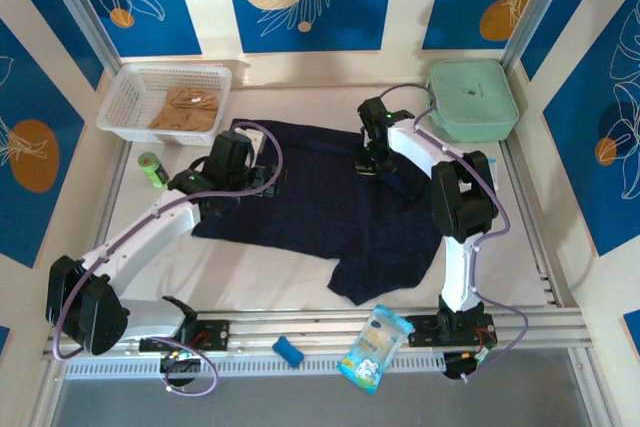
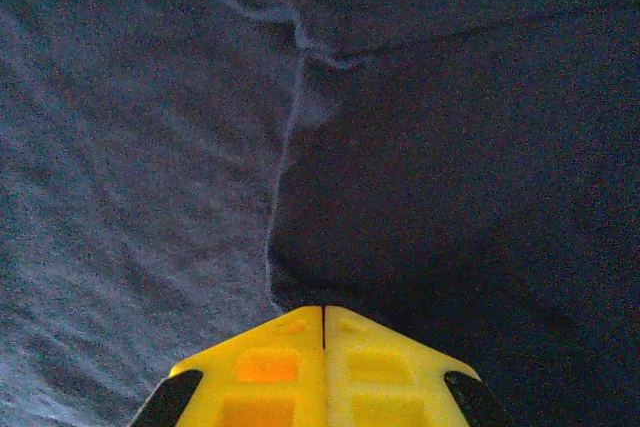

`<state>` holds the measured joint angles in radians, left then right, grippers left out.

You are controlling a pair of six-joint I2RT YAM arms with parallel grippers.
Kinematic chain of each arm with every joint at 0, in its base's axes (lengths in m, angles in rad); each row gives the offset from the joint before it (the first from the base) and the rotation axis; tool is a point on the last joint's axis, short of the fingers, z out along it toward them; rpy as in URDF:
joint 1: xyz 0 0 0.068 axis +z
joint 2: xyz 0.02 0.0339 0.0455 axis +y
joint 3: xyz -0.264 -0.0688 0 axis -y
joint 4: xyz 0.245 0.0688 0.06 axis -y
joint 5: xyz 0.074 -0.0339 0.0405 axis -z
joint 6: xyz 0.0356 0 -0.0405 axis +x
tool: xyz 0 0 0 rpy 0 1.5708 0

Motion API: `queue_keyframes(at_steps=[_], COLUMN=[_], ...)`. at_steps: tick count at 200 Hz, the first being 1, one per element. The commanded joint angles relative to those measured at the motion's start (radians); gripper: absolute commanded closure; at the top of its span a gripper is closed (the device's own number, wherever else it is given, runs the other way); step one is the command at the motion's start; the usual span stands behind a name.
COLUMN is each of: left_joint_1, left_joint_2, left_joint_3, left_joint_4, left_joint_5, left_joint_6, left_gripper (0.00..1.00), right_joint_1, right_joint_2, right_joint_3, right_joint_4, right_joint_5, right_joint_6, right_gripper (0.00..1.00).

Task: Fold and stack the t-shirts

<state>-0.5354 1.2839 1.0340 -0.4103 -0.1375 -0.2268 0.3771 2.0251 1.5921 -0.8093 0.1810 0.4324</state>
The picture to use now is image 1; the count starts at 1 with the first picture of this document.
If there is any mint green zip case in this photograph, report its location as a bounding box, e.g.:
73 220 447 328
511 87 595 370
425 59 520 143

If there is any small blue sponge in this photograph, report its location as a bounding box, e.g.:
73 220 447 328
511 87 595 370
271 335 305 367

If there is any aluminium rail frame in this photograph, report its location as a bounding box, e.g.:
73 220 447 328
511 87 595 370
42 306 586 361

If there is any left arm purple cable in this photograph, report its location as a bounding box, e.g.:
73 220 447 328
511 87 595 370
52 121 286 396

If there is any navy blue t-shirt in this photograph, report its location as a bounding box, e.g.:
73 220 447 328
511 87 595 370
192 119 444 306

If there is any aluminium corner post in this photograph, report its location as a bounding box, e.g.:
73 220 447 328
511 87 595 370
502 0 581 73
37 0 124 78

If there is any green cylindrical bottle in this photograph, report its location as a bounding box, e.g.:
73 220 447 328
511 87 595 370
137 150 170 192

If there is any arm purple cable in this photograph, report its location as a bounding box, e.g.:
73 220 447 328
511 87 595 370
52 121 286 396
379 84 530 383

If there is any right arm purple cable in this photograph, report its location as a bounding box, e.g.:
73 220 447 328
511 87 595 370
379 84 530 383

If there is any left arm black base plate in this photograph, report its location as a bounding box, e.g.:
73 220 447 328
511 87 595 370
138 319 231 354

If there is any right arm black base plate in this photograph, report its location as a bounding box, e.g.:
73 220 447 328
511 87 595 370
407 314 499 351

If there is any white plastic mesh basket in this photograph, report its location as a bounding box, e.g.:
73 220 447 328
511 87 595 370
96 64 234 147

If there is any white slotted cable duct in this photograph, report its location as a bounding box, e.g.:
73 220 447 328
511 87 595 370
64 355 446 381

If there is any wet wipes packet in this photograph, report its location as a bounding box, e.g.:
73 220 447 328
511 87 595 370
337 303 416 395

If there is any tan folded t-shirt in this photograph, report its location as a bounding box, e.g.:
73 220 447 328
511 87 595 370
148 85 224 132

